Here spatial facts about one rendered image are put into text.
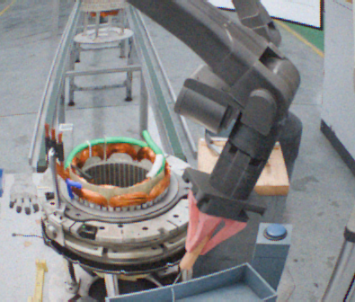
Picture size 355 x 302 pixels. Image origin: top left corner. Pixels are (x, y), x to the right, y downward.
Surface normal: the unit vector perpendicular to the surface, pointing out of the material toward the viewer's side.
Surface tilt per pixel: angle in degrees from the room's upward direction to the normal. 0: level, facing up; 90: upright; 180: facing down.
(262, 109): 105
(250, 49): 40
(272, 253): 90
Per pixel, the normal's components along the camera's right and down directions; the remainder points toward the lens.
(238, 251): -0.04, 0.46
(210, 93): -0.47, 0.62
